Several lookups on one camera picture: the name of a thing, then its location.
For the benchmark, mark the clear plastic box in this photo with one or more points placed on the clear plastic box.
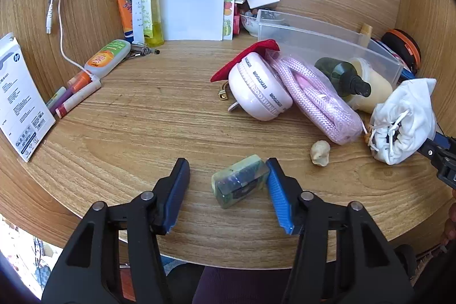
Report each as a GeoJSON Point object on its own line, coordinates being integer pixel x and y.
{"type": "Point", "coordinates": [313, 40]}

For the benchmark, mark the wooden desktop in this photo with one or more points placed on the wooden desktop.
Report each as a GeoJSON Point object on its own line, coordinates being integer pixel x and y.
{"type": "Point", "coordinates": [142, 118]}

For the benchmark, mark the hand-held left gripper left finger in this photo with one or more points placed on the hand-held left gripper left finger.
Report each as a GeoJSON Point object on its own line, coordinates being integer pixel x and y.
{"type": "Point", "coordinates": [176, 197]}

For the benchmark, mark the red pouch with gold top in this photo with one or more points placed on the red pouch with gold top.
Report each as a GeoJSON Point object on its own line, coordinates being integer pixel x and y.
{"type": "Point", "coordinates": [249, 53]}

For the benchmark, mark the white printed product box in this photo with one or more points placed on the white printed product box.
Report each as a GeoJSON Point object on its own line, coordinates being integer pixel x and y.
{"type": "Point", "coordinates": [21, 101]}

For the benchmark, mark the white lip balm tube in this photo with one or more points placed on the white lip balm tube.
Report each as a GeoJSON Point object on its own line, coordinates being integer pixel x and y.
{"type": "Point", "coordinates": [80, 95]}

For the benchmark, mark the metal nail clipper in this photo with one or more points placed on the metal nail clipper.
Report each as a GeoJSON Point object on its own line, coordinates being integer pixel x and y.
{"type": "Point", "coordinates": [140, 49]}

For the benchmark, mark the small yellow bottle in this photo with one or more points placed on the small yellow bottle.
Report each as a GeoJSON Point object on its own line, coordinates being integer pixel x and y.
{"type": "Point", "coordinates": [366, 33]}

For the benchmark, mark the white tube with orange label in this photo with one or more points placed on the white tube with orange label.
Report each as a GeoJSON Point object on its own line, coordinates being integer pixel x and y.
{"type": "Point", "coordinates": [107, 58]}

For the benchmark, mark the floral ceramic bowl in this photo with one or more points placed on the floral ceramic bowl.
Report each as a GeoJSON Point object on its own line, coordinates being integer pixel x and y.
{"type": "Point", "coordinates": [249, 27]}

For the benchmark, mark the person's dark trousers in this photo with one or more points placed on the person's dark trousers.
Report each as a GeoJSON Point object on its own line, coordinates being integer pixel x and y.
{"type": "Point", "coordinates": [242, 286]}

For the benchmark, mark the beige seashell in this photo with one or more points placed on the beige seashell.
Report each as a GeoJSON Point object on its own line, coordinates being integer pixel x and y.
{"type": "Point", "coordinates": [320, 152]}

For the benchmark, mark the pale green pen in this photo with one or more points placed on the pale green pen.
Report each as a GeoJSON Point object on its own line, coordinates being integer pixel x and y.
{"type": "Point", "coordinates": [55, 95]}

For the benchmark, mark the green marbled soap bar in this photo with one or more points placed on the green marbled soap bar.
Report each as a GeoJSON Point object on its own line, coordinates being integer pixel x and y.
{"type": "Point", "coordinates": [228, 175]}

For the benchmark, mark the person's right hand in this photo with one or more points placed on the person's right hand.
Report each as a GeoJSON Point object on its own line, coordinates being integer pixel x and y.
{"type": "Point", "coordinates": [450, 218]}

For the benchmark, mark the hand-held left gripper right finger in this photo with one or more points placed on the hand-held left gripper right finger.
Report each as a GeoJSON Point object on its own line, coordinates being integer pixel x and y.
{"type": "Point", "coordinates": [279, 197]}

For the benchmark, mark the dark green spray bottle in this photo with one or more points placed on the dark green spray bottle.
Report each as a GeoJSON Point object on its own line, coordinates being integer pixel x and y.
{"type": "Point", "coordinates": [335, 70]}

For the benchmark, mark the fruit print book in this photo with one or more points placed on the fruit print book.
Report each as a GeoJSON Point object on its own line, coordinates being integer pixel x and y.
{"type": "Point", "coordinates": [228, 15]}

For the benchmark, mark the pink round case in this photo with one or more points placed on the pink round case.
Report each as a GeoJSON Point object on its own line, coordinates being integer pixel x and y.
{"type": "Point", "coordinates": [256, 94]}

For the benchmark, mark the orange sunscreen tube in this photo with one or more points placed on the orange sunscreen tube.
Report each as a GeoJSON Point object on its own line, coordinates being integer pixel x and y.
{"type": "Point", "coordinates": [124, 15]}

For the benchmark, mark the blue patchwork pouch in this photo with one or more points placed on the blue patchwork pouch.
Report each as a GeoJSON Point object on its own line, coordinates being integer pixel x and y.
{"type": "Point", "coordinates": [407, 74]}

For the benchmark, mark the cream candle jar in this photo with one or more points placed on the cream candle jar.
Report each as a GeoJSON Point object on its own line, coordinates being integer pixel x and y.
{"type": "Point", "coordinates": [374, 86]}

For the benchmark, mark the white tall tube box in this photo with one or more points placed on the white tall tube box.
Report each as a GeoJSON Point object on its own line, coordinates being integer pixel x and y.
{"type": "Point", "coordinates": [137, 12]}

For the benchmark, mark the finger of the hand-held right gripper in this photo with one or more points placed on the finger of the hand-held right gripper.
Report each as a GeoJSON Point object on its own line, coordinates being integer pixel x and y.
{"type": "Point", "coordinates": [440, 142]}

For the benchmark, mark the purple pen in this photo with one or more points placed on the purple pen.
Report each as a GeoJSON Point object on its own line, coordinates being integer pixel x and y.
{"type": "Point", "coordinates": [60, 100]}

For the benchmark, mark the black orange zip case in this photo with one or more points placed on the black orange zip case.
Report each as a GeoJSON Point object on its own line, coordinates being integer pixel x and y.
{"type": "Point", "coordinates": [406, 47]}

